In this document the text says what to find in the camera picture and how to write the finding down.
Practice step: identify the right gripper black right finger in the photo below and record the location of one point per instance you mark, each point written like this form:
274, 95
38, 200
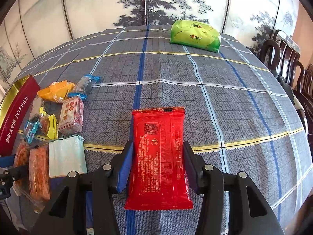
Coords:
249, 212

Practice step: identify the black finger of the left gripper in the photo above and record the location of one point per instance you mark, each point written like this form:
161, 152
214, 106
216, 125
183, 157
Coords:
9, 176

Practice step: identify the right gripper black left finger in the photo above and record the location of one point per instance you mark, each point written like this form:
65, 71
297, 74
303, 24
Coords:
65, 212

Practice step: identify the clear packet of orange crackers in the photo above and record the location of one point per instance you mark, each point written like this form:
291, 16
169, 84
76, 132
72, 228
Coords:
39, 174

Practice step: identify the blue and mint snack bag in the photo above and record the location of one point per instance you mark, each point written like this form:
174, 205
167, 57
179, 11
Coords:
66, 155

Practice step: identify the red foil snack packet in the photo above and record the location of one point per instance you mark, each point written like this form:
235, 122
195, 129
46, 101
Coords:
158, 178

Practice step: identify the light blue small snack packet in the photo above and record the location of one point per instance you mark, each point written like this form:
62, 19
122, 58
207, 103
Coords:
30, 130

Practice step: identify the yellow wrapped pastry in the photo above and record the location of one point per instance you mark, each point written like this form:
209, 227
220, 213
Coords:
48, 124

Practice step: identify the red and gold toffee tin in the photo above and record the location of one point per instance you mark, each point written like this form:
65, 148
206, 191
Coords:
14, 106

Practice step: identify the pink white boxed snack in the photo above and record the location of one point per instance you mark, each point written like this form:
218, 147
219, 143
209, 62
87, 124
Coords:
71, 116

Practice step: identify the orange snack packet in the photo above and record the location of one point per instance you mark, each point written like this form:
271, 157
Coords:
57, 92

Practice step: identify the blue plaid tablecloth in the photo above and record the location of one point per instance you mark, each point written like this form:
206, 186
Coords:
125, 132

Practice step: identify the clear blue-ended snack packet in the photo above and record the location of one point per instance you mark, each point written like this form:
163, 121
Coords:
83, 87

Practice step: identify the dark wooden chair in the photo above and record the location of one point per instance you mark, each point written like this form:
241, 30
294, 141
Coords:
281, 55

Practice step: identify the green tissue pack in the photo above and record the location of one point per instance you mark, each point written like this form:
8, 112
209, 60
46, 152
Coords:
195, 34

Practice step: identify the painted folding screen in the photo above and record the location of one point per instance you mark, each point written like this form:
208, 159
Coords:
31, 27

